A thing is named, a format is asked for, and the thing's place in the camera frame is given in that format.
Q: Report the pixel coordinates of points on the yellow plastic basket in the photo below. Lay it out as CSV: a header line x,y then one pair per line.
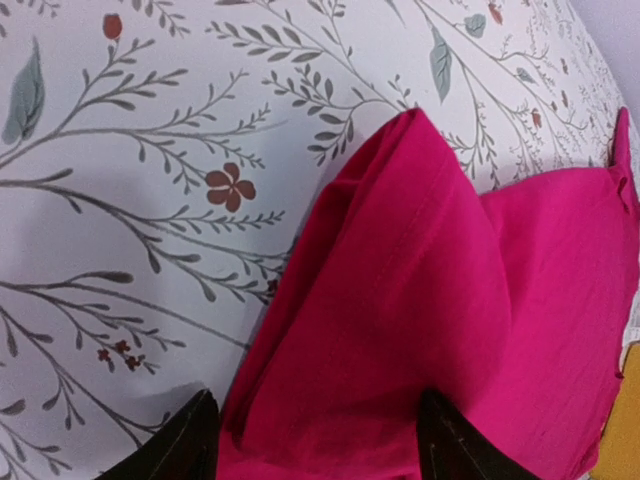
x,y
619,449

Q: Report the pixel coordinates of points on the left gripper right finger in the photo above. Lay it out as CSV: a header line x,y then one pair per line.
x,y
450,447

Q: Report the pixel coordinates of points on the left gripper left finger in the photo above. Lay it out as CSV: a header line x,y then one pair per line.
x,y
185,448

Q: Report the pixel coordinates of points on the floral patterned table mat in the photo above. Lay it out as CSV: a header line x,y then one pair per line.
x,y
158,159

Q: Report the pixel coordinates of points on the red polo shirt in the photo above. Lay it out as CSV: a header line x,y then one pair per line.
x,y
512,304

